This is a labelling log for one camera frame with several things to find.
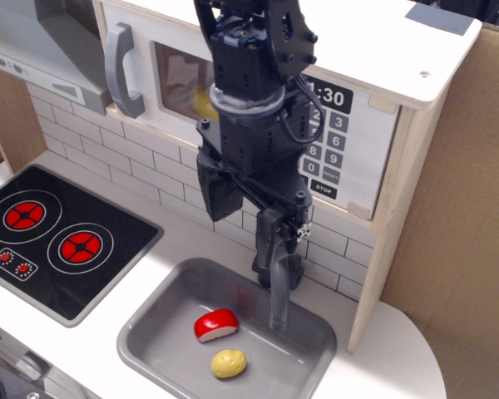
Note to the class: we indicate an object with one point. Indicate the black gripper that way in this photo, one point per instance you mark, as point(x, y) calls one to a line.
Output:
point(252, 152)

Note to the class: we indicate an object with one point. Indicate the white toy microwave door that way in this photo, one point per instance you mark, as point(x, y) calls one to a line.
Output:
point(154, 59)

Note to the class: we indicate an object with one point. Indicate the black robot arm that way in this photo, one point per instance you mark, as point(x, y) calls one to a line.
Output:
point(260, 50)

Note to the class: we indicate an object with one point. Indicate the wooden microwave cabinet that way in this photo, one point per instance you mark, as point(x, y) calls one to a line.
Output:
point(382, 74)

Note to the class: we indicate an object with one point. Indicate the grey toy faucet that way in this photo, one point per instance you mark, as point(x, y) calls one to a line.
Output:
point(280, 272)

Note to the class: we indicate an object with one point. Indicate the red toy cheese wedge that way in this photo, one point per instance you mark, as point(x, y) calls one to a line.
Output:
point(216, 324)

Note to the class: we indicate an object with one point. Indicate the yellow toy banana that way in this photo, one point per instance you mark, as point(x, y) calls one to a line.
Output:
point(201, 104)

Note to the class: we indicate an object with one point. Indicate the grey sink basin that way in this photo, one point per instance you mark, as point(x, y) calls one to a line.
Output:
point(159, 340)

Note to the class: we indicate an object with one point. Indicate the yellow toy potato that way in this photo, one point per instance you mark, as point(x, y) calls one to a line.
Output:
point(228, 363)

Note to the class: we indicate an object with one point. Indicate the black toy stovetop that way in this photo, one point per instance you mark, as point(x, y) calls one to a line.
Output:
point(63, 248)

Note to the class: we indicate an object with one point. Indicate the brown cardboard panel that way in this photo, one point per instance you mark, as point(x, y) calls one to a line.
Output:
point(445, 272)

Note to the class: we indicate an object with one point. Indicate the grey range hood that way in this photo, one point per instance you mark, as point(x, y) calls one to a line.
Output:
point(45, 46)

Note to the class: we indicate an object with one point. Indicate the grey tape patch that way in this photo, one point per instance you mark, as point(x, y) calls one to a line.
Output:
point(439, 19)

